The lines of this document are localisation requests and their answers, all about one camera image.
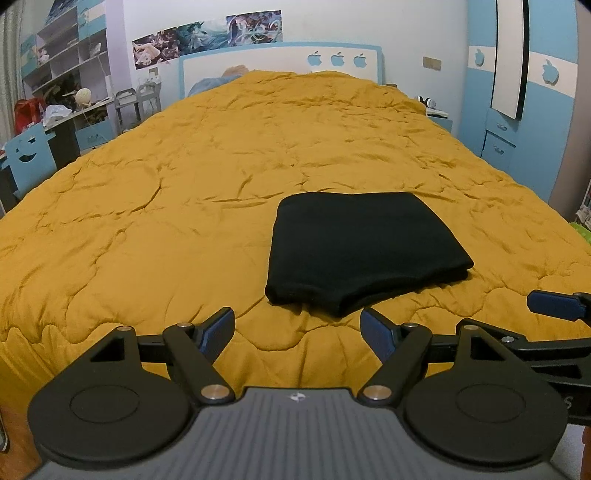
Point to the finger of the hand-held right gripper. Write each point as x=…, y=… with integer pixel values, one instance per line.
x=554, y=353
x=554, y=304

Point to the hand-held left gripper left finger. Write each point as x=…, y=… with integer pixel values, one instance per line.
x=217, y=330

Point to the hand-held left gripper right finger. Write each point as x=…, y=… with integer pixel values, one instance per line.
x=376, y=332

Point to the black pants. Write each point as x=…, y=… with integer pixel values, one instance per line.
x=360, y=249

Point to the person's right forearm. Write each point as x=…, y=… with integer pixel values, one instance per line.
x=586, y=441

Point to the cluttered shelf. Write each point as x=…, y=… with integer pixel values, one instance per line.
x=584, y=212

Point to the yellow quilt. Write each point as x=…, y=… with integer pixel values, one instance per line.
x=184, y=194

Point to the blue and white wardrobe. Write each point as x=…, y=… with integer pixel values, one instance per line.
x=554, y=138

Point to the blue nightstand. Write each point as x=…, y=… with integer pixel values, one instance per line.
x=441, y=123

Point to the blue and white desk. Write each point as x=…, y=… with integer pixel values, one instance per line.
x=92, y=131

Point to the white headphones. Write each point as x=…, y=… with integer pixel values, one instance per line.
x=429, y=102

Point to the grey metal rack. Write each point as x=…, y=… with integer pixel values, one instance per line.
x=138, y=104

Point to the blue pillow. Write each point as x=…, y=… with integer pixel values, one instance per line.
x=210, y=85

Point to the tall wardrobe mirror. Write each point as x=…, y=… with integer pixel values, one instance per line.
x=508, y=55

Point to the blue smiley face chair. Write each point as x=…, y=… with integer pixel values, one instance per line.
x=30, y=157

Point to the beige pillow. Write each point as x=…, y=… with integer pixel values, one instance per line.
x=233, y=70

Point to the round cream ball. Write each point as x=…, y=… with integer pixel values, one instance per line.
x=85, y=96

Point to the white plastic bag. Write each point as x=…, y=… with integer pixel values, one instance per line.
x=57, y=112

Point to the white and blue headboard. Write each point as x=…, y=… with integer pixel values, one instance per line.
x=277, y=60

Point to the red bag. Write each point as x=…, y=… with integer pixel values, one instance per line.
x=27, y=113

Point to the blue and white bookshelf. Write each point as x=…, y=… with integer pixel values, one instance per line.
x=64, y=50

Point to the pale curtain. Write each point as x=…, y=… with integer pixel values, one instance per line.
x=8, y=83

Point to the white wall socket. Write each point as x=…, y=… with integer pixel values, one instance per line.
x=153, y=73

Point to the beige wall switch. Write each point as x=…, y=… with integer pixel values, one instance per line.
x=431, y=63

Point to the wall poster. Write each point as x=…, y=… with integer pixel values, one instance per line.
x=207, y=34

